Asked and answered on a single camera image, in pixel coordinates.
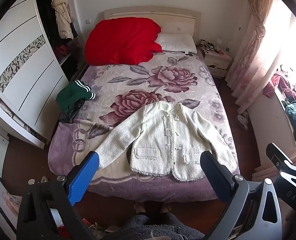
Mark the white wardrobe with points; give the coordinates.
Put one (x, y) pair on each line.
(25, 55)

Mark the beige hanging coat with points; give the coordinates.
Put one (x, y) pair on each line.
(61, 15)

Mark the white fuzzy cardigan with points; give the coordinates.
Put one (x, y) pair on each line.
(163, 140)

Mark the red folded clothes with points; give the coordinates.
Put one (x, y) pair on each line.
(61, 49)

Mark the red quilt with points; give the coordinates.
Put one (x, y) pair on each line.
(120, 40)

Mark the floral blanket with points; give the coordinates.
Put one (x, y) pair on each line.
(138, 85)

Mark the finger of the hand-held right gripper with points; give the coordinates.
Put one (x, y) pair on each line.
(278, 156)

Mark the person's grey fleece pants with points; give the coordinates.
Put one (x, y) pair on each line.
(153, 227)

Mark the pair of white slippers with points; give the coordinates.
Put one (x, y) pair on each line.
(243, 122)

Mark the green striped-cuff garment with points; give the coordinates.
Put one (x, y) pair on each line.
(70, 95)

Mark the cream nightstand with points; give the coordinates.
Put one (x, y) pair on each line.
(216, 62)

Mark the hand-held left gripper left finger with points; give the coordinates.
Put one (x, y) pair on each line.
(84, 177)

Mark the pile of clothes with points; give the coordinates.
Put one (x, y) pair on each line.
(293, 110)

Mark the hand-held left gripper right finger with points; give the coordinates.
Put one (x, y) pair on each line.
(215, 177)

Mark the white shoe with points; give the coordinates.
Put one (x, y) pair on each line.
(43, 179)

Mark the white pillow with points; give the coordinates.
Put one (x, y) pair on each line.
(176, 42)

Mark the dark hanging clothes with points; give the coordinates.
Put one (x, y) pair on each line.
(46, 17)

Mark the pink floor mat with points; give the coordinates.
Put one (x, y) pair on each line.
(263, 172)

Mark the pink patterned curtain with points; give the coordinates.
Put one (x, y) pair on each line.
(253, 55)

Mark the white wall switch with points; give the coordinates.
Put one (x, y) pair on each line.
(88, 21)

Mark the black garment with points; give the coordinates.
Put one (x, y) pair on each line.
(70, 116)

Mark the person's tan slipper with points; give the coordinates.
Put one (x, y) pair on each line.
(139, 208)
(166, 208)

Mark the pink cloth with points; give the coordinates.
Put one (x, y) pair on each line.
(11, 201)

